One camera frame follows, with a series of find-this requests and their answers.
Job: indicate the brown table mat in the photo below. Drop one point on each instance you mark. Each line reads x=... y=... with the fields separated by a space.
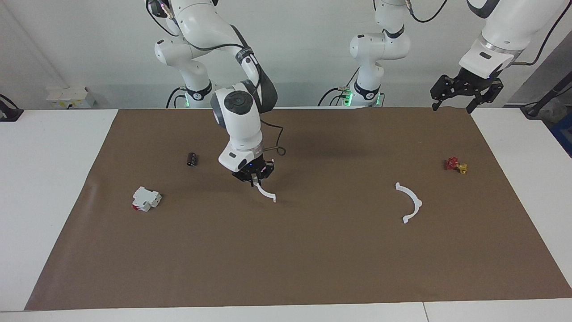
x=313 y=259

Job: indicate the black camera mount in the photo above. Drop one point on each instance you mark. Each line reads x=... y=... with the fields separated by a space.
x=11 y=115
x=532 y=110

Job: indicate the red and yellow valve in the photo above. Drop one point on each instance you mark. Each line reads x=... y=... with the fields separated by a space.
x=453 y=164

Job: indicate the white circuit breaker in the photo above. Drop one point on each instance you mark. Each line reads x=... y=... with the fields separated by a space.
x=146 y=199

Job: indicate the blue box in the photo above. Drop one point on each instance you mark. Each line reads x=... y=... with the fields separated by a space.
x=564 y=134

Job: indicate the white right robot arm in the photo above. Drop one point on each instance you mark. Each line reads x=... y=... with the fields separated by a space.
x=237 y=116

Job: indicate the black cylindrical capacitor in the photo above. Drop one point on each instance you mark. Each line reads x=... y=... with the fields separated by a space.
x=192 y=159

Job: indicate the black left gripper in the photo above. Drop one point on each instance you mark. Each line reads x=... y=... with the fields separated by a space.
x=473 y=85

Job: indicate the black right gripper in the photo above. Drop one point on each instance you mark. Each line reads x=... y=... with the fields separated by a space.
x=250 y=169

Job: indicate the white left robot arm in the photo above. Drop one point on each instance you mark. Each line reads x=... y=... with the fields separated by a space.
x=380 y=49

